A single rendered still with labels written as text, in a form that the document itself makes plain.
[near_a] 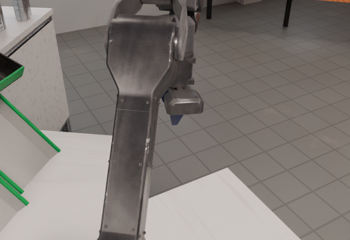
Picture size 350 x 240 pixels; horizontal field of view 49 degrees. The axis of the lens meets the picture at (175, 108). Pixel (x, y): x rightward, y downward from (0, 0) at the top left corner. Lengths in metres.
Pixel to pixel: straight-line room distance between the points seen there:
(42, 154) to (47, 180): 0.17
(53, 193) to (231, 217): 0.42
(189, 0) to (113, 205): 0.35
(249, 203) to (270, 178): 1.39
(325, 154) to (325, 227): 0.61
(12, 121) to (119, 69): 0.50
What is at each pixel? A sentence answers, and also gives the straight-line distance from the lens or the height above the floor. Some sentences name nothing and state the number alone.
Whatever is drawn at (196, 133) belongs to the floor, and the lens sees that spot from 2.61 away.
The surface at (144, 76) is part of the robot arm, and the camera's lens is 0.40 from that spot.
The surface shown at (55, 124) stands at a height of 0.24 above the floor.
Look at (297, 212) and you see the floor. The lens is 2.17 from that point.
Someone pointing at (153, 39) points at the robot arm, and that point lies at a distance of 0.40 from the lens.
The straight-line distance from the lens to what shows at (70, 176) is 1.02.
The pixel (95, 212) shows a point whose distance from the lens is 0.92.
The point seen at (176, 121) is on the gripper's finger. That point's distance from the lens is 0.75.
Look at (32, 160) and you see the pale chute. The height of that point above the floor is 1.01.
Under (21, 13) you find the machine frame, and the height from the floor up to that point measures 0.90.
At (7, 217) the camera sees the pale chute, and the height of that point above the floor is 0.99.
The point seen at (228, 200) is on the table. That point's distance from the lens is 0.94.
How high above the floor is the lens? 1.52
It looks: 32 degrees down
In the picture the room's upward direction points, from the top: straight up
